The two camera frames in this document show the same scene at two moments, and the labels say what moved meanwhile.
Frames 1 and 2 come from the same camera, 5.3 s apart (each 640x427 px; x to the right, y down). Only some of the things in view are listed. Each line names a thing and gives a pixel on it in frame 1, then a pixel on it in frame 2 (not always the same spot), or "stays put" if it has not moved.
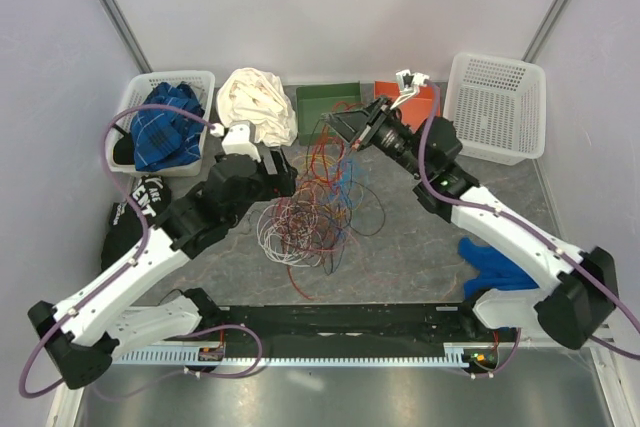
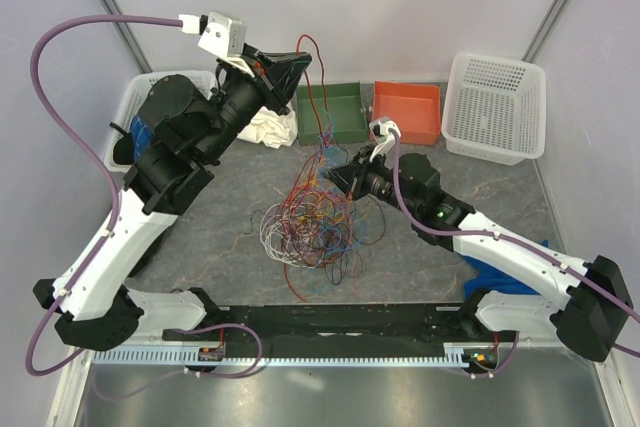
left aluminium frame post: [109, 5] stays put
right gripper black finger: [382, 104] to [362, 153]
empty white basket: [497, 105] stays put
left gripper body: [273, 185] to [252, 61]
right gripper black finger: [348, 123] to [342, 176]
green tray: [312, 101] stays put
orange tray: [414, 105] stays put
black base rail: [351, 326] stays put
